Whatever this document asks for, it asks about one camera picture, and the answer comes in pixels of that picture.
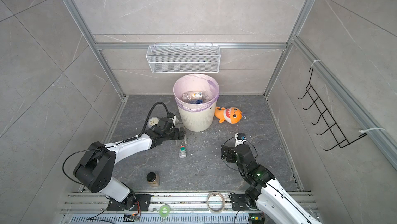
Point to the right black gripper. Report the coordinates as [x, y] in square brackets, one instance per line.
[231, 151]

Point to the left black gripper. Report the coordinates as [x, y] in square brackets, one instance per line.
[178, 135]

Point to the square clear tea bottle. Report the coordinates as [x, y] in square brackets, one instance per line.
[193, 97]

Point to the tall clear green-cap bottle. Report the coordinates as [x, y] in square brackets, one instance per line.
[181, 140]

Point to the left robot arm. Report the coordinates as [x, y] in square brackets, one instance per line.
[95, 168]

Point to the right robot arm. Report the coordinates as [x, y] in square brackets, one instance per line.
[265, 192]

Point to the cream ribbed waste bin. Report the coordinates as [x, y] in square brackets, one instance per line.
[198, 121]

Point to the pink plastic bin liner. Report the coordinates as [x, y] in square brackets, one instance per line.
[193, 83]

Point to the small round white clock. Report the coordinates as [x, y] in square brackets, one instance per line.
[153, 121]

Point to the orange shark plush toy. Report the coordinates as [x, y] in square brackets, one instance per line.
[231, 115]

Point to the roll of clear tape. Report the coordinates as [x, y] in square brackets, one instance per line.
[215, 202]

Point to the brown jar black lid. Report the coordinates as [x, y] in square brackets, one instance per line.
[153, 179]

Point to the green tape roll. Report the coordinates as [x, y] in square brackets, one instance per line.
[164, 211]

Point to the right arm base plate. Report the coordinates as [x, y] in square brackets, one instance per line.
[239, 202]

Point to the white wire mesh basket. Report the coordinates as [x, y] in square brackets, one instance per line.
[167, 59]

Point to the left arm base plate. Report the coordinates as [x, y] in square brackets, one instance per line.
[140, 201]

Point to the black wire hook rack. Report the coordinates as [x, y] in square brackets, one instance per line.
[325, 116]

